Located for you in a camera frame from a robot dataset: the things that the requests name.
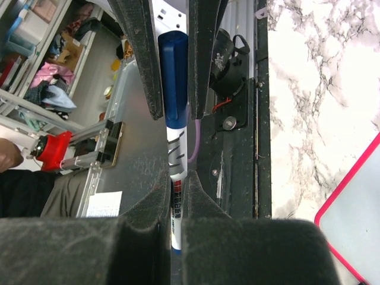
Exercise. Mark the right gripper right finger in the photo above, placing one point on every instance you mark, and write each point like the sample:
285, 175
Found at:
203, 21

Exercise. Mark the blue whiteboard marker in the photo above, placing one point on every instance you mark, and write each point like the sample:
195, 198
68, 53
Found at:
173, 52

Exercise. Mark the cluttered storage shelf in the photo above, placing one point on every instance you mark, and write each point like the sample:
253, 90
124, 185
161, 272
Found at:
59, 61

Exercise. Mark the pink framed whiteboard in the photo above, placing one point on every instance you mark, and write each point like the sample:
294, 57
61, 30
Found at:
349, 218

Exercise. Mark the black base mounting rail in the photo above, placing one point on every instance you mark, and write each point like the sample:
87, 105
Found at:
234, 166

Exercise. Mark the operator hand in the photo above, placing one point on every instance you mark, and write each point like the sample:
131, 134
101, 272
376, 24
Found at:
10, 155

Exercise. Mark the red teleoperation handle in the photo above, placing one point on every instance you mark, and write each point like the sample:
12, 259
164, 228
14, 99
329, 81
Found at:
49, 149

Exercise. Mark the white paper label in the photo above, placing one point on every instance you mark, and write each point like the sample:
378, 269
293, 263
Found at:
104, 204

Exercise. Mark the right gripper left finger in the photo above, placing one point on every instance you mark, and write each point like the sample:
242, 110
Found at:
136, 20

